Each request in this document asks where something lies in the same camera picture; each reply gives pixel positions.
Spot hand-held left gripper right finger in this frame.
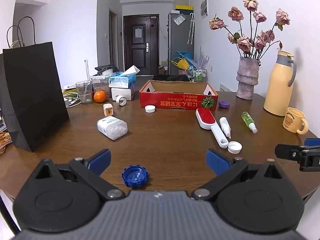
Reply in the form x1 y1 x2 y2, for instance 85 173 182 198
191 149 288 202

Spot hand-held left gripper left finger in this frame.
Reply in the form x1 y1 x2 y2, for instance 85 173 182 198
31 149 125 201

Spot ridged white bottle cap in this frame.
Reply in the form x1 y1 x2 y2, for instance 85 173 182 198
227 141 243 154

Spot white pill container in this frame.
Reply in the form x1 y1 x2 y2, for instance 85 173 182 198
97 116 128 141

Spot white spray bottle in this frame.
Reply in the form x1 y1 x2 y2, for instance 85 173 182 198
219 117 232 139

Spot blue bottle cap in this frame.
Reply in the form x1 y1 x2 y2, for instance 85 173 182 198
122 165 150 188

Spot red white lint brush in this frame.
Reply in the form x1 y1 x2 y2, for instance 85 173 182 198
195 108 229 149

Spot green spray bottle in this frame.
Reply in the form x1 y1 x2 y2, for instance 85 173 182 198
241 111 258 134

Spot red cardboard box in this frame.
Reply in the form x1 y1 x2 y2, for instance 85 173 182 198
139 80 219 111

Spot yellow bear mug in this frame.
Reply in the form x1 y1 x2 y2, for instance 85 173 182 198
282 107 309 135

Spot orange fruit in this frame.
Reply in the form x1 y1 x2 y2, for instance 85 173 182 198
93 90 107 104

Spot yellow thermos jug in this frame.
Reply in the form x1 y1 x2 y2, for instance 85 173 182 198
263 50 297 116

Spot clear glass cup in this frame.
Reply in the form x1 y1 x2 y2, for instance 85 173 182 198
75 80 93 105

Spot white tissue pack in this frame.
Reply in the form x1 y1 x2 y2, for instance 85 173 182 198
111 85 136 101

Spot clear food container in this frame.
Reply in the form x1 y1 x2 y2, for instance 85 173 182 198
91 75 113 99

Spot pink ceramic vase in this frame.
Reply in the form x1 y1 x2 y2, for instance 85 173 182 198
236 56 261 101

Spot blue tissue pack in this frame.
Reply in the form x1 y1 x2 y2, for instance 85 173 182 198
109 65 140 89

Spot trolley cart with bottles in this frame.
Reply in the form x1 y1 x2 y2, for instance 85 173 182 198
187 66 208 83

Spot white rod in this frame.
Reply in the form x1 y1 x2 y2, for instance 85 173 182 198
84 59 91 83

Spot black plastic gadget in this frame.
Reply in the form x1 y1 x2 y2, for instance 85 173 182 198
95 64 117 76

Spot black paper bag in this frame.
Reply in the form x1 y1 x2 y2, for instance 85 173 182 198
0 16 70 153

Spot orange snack packet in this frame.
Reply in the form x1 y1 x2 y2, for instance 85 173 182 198
0 132 12 155

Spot purple dried grass bunch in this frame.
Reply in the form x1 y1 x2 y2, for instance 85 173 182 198
198 46 211 68

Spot blue yellow toys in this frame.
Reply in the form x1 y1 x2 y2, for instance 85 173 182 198
171 51 194 71

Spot dried pink roses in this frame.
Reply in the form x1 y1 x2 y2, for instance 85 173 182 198
208 0 291 61

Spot dark brown door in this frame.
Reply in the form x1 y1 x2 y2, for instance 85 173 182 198
123 14 160 76

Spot grey interior door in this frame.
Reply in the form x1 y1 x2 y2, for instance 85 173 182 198
108 7 119 71

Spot grey refrigerator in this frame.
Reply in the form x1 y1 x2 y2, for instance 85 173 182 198
167 11 195 76

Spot white folded umbrella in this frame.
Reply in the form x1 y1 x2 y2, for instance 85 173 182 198
187 12 195 45

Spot clear plastic bag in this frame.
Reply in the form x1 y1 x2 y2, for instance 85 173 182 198
173 13 186 26

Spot white chargers and cables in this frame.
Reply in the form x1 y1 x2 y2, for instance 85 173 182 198
62 90 82 108

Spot white wall panel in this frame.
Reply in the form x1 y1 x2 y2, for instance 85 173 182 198
200 0 209 19

